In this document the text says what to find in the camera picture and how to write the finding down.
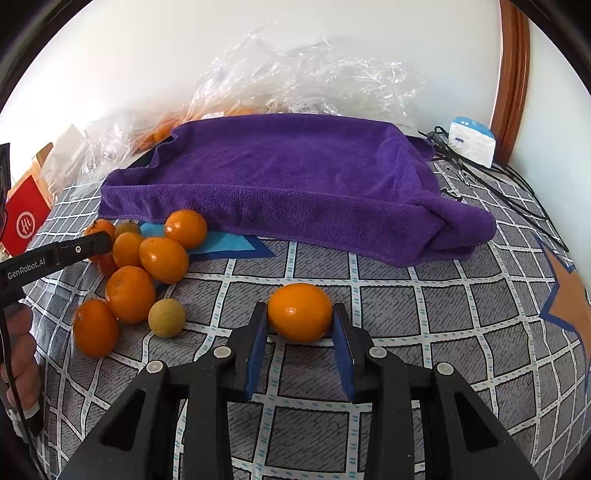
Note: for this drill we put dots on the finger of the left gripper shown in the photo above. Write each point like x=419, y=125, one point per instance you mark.
x=35, y=264

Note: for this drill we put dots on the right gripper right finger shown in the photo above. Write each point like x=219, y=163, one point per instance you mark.
x=462, y=437

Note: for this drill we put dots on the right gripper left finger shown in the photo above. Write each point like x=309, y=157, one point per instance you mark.
x=135, y=438

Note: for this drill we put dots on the small red hawthorn fruit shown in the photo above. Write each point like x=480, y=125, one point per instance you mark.
x=106, y=265

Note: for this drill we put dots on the small orange fruit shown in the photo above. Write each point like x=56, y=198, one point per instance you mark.
x=101, y=225

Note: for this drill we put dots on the small olive longan fruit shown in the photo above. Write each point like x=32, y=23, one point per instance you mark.
x=126, y=227

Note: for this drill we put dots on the orange mandarin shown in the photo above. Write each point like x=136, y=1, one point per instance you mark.
x=125, y=250

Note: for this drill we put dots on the brownish yellow longan fruit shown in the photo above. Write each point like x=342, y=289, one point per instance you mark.
x=166, y=318

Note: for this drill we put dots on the orange tangerine with stem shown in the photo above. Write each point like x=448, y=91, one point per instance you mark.
x=95, y=329

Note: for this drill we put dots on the oval orange kumquat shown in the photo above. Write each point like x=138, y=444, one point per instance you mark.
x=163, y=259

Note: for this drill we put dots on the small orange kumquat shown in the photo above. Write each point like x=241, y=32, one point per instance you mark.
x=186, y=227

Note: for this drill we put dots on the large orange tangerine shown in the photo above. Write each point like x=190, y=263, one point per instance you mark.
x=300, y=312

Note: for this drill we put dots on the person's left hand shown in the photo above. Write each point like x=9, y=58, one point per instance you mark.
x=25, y=369

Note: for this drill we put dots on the red cardboard box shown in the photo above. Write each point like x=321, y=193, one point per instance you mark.
x=24, y=207

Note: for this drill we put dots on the clear plastic bag left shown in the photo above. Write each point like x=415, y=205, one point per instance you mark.
x=80, y=159

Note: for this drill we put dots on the grey checked bed sheet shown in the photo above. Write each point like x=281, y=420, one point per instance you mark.
x=482, y=315

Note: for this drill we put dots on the purple towel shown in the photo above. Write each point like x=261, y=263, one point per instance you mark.
x=344, y=183

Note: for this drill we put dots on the clear plastic bag of fruit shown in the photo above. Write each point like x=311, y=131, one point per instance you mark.
x=255, y=77

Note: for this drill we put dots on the white blue charger box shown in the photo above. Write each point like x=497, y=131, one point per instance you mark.
x=472, y=140

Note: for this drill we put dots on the brown wooden door frame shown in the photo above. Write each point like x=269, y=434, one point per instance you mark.
x=513, y=80

